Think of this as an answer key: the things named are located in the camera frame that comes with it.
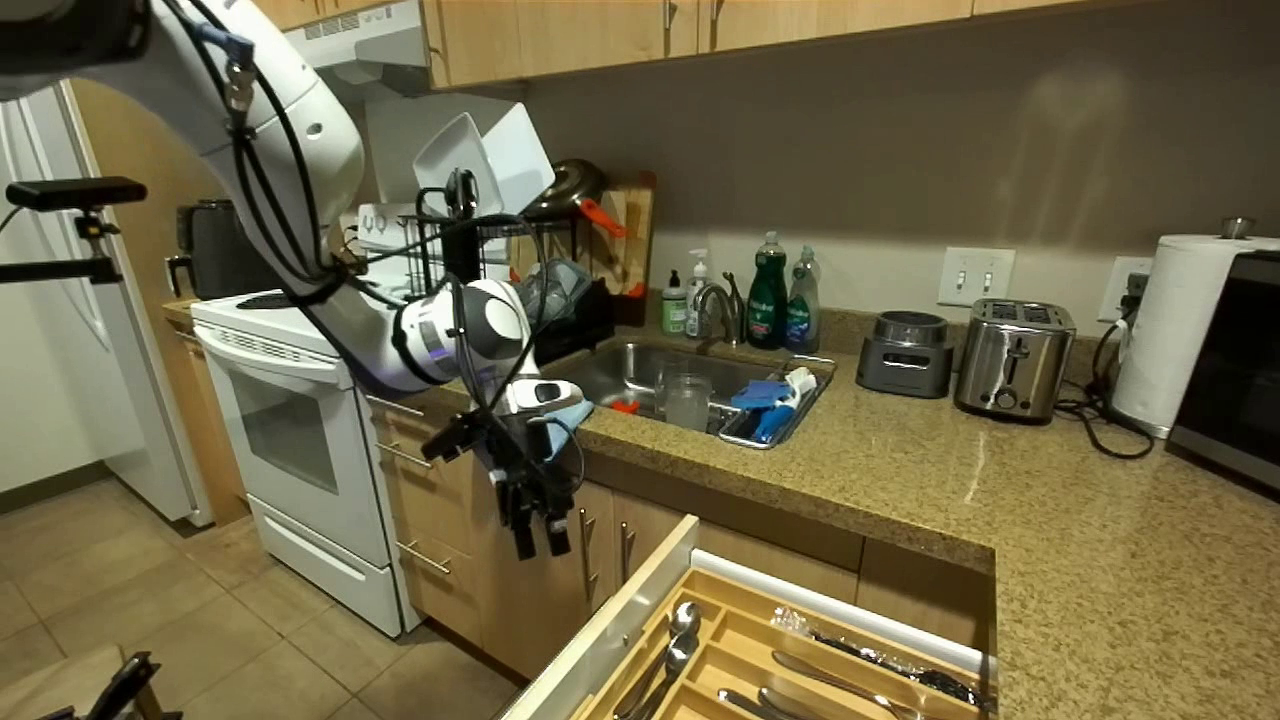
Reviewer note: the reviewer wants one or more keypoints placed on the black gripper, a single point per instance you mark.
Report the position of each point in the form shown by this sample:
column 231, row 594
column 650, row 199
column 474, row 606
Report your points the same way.
column 533, row 465

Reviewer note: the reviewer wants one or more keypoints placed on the wooden sink base cabinet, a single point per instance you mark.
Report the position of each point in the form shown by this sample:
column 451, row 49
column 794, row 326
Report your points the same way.
column 453, row 574

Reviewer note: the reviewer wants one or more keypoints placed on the light blue cloth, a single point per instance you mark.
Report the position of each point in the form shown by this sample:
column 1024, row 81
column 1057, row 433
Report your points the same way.
column 579, row 427

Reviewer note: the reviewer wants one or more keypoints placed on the steel spoon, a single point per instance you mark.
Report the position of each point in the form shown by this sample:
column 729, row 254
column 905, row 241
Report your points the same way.
column 681, row 635

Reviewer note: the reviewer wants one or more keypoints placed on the steel sink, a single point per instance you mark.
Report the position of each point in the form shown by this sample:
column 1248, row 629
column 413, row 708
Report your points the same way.
column 626, row 372

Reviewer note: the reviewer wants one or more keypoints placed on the clear plastic cup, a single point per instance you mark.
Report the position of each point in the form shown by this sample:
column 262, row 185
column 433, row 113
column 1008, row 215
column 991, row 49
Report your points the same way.
column 685, row 407

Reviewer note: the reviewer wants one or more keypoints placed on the pale blue plastic container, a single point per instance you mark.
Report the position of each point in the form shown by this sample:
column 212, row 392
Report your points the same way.
column 555, row 292

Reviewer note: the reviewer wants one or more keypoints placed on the wooden cutlery tray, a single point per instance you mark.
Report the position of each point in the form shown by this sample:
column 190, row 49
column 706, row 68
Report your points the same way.
column 745, row 652

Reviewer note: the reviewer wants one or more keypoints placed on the blue dish brush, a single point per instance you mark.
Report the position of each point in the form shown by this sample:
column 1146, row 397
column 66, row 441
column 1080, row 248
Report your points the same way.
column 763, row 427

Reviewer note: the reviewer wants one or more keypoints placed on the white oven stove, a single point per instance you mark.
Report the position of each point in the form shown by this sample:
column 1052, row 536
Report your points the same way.
column 300, row 455

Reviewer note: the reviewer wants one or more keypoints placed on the blue sponge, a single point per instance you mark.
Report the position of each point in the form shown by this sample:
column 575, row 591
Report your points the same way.
column 763, row 392

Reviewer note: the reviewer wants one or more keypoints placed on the small green soap bottle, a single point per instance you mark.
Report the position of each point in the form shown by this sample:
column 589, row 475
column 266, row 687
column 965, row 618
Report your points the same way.
column 674, row 308

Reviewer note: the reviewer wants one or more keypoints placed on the white pump bottle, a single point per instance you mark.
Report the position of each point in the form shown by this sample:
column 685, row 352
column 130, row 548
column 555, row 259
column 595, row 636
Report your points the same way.
column 699, row 300

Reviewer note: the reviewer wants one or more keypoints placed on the steel faucet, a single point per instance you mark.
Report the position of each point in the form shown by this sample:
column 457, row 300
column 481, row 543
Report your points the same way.
column 723, row 315

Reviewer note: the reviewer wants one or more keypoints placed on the green dish soap bottle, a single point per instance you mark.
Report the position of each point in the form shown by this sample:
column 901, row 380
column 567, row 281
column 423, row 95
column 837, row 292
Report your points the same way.
column 764, row 300

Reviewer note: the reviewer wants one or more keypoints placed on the blue dish soap bottle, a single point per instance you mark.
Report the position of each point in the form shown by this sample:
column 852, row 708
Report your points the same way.
column 803, row 306

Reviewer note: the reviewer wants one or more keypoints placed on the black frying pan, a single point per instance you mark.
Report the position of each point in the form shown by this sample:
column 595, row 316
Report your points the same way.
column 567, row 185

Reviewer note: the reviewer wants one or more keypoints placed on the steel table knife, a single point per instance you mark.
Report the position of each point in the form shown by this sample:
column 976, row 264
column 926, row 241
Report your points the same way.
column 883, row 656

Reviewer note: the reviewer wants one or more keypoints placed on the small dark grey appliance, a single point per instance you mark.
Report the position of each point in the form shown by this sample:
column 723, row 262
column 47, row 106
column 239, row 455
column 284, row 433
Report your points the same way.
column 905, row 357

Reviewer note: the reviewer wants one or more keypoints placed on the black clamp stand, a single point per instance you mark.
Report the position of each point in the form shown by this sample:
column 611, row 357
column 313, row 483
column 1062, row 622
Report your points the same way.
column 125, row 687

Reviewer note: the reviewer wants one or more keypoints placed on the white refrigerator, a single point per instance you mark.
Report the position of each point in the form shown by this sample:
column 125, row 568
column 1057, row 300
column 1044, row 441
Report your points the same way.
column 66, row 386

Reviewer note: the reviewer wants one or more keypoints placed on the steel toaster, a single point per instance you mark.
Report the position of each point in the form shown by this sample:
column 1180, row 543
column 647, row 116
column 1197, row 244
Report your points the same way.
column 1014, row 362

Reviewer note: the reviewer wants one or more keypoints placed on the white range hood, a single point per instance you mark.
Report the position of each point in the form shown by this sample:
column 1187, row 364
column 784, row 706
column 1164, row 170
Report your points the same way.
column 361, row 41

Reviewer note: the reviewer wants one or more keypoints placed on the wooden upper cabinets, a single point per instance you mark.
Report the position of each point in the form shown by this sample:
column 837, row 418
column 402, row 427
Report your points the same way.
column 803, row 32

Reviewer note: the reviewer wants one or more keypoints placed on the white paper towel roll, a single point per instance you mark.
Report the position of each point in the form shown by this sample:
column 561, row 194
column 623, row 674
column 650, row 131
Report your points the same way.
column 1180, row 332

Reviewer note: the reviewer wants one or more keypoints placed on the black steel microwave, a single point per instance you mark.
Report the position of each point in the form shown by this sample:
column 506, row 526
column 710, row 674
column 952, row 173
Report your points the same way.
column 1235, row 372

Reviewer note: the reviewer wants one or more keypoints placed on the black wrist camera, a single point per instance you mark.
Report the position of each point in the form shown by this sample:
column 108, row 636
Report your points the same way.
column 453, row 433

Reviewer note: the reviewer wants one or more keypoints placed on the white light switch plate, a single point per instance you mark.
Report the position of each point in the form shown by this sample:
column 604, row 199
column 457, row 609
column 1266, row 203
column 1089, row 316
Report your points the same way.
column 974, row 277

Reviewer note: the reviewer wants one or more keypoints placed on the white wall outlet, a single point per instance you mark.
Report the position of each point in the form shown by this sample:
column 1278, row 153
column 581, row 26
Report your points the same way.
column 1127, row 286

